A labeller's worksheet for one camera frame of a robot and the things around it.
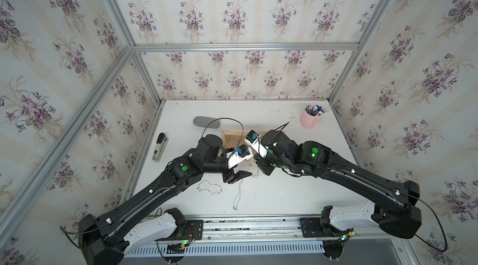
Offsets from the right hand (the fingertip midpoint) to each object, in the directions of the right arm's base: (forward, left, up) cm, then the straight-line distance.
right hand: (259, 156), depth 68 cm
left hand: (-4, +3, 0) cm, 5 cm away
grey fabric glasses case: (+33, +30, -21) cm, 49 cm away
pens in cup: (+36, -34, -14) cm, 52 cm away
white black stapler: (+15, +49, -21) cm, 56 cm away
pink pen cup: (+32, -31, -18) cm, 48 cm away
